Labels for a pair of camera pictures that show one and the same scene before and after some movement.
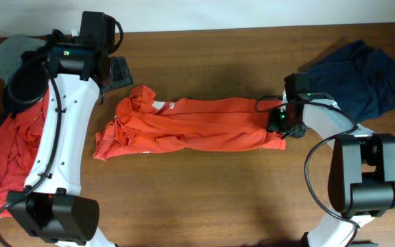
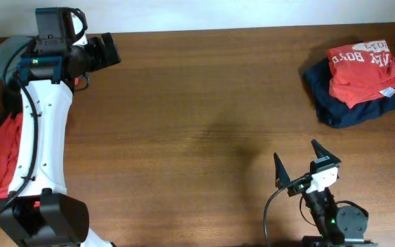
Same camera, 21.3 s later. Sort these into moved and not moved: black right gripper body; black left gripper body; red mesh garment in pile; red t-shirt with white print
Moved: black left gripper body; black right gripper body; red t-shirt with white print
Not moved: red mesh garment in pile
